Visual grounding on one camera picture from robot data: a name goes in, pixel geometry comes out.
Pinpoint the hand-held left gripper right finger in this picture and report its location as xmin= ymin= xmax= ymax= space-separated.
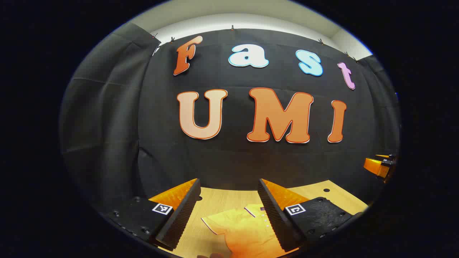
xmin=257 ymin=178 xmax=363 ymax=252

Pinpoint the orange T-shirt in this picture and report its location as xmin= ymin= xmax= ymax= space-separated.
xmin=201 ymin=204 xmax=299 ymax=258

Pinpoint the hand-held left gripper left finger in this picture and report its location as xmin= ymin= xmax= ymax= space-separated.
xmin=104 ymin=178 xmax=201 ymax=250

